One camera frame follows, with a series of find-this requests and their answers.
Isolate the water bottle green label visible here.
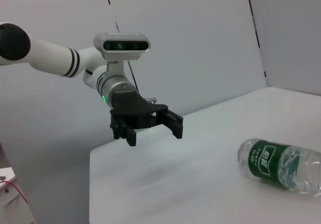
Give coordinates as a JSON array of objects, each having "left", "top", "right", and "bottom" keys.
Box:
[{"left": 237, "top": 138, "right": 321, "bottom": 197}]

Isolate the white cabinet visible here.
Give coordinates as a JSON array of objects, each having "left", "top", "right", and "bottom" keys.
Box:
[{"left": 0, "top": 167, "right": 36, "bottom": 224}]

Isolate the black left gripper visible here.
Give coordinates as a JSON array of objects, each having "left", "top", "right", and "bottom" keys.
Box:
[{"left": 109, "top": 90, "right": 184, "bottom": 147}]

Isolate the red wire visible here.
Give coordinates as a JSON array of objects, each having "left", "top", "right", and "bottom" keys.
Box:
[{"left": 0, "top": 180, "right": 30, "bottom": 206}]

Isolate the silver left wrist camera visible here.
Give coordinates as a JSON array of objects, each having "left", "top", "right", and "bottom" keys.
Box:
[{"left": 93, "top": 32, "right": 151, "bottom": 78}]

